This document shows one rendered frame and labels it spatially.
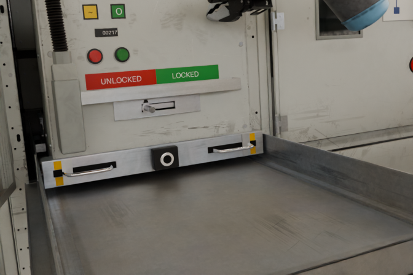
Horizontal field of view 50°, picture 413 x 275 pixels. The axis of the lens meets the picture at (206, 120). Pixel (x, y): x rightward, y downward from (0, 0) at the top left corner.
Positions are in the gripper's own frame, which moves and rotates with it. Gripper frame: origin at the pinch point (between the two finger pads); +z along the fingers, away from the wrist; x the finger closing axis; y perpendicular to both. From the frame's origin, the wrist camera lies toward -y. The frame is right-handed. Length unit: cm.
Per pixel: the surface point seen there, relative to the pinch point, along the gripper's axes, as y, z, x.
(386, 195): 3, -33, -46
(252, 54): 23.2, 11.6, -7.6
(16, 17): -20, 80, 29
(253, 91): 22.8, 14.4, -17.9
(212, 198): -15.3, -6.8, -40.7
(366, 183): 4, -28, -44
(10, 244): -44, 40, -43
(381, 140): 70, 8, -42
